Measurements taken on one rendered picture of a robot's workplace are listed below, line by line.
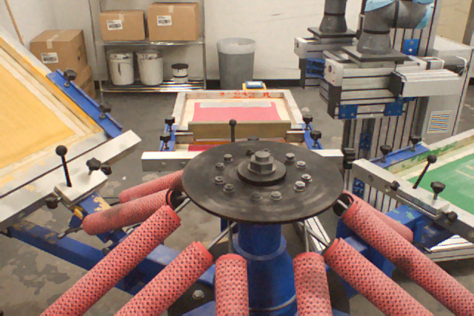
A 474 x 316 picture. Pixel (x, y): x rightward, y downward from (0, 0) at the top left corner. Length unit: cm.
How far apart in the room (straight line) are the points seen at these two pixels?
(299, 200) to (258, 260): 18
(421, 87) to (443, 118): 51
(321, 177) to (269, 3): 456
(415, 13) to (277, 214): 141
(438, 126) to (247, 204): 185
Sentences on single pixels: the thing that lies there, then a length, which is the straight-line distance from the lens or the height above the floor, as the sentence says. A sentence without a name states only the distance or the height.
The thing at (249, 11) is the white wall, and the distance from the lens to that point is 528.
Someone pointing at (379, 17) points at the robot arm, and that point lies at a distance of 195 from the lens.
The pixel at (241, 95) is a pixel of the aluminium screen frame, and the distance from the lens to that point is 222.
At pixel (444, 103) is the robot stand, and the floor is 95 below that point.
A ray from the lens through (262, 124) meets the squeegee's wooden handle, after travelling 166.
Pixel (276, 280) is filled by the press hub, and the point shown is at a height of 110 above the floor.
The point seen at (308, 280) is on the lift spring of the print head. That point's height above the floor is 124.
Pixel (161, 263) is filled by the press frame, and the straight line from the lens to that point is 105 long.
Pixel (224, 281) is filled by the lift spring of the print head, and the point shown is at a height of 124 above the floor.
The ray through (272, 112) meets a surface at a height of 96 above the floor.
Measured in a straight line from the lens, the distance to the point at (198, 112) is 205.
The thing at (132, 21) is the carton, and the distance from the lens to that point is 492.
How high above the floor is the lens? 170
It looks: 25 degrees down
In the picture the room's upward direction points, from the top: straight up
